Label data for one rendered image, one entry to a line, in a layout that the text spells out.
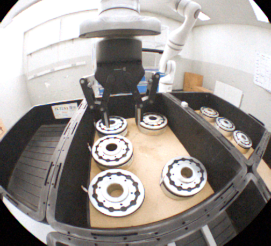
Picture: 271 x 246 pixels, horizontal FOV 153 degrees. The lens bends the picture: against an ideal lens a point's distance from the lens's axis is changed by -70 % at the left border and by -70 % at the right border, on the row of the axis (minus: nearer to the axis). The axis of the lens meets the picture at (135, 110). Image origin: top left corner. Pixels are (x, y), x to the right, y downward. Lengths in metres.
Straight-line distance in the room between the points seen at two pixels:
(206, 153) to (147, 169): 0.14
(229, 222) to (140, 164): 0.29
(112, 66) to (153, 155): 0.23
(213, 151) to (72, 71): 3.11
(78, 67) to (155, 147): 2.92
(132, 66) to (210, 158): 0.24
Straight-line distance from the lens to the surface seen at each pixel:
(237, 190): 0.18
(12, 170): 0.45
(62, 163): 0.17
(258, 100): 3.33
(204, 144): 0.26
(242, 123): 0.52
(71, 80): 3.14
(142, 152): 0.29
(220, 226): 0.29
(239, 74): 3.45
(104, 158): 0.24
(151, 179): 0.25
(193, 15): 0.46
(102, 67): 0.17
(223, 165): 0.24
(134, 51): 0.15
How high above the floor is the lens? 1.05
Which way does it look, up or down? 27 degrees down
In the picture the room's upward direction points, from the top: straight up
